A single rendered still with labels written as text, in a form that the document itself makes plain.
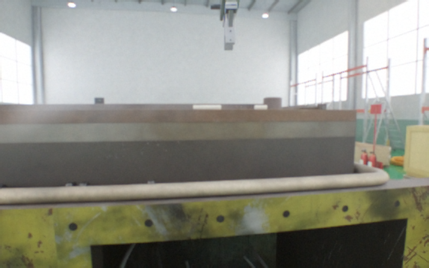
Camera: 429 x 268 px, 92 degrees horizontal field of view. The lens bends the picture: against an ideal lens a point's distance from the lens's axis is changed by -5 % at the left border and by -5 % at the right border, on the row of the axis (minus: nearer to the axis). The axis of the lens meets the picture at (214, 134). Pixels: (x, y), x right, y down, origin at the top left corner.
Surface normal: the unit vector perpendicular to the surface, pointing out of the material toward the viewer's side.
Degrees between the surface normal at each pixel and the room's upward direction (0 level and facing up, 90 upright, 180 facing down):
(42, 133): 90
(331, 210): 90
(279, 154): 90
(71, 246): 90
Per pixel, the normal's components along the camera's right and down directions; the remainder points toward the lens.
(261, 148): 0.14, 0.08
